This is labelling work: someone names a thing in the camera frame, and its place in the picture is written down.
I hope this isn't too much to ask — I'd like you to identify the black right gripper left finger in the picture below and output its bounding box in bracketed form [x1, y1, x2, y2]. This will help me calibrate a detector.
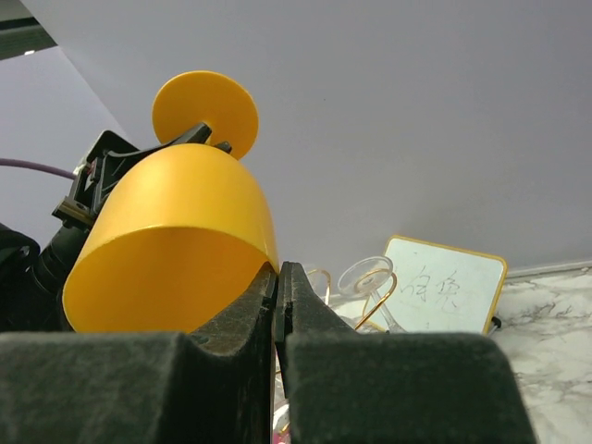
[1, 266, 278, 443]

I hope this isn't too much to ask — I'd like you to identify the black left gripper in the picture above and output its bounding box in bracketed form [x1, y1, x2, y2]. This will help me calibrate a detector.
[52, 122, 213, 231]

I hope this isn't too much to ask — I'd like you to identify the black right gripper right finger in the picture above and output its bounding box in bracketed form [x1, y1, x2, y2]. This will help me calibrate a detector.
[276, 262, 537, 443]

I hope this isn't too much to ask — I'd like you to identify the yellow plastic goblet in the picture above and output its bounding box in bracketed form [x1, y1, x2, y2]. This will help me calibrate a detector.
[62, 71, 279, 333]

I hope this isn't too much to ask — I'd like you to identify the pink plastic goblet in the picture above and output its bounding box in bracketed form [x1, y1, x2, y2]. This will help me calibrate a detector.
[272, 430, 290, 444]

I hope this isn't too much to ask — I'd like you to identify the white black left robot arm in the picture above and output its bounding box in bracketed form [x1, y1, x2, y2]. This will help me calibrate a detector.
[1, 122, 212, 332]

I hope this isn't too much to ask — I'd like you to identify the hanging clear glass on rack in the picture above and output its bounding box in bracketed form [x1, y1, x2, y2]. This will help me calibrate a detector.
[338, 255, 404, 333]

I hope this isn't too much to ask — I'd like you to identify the gold framed whiteboard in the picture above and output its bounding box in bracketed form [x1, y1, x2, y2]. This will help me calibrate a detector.
[384, 236, 508, 334]

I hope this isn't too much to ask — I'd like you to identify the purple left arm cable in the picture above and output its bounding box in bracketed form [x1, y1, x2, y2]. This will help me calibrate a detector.
[0, 157, 78, 179]

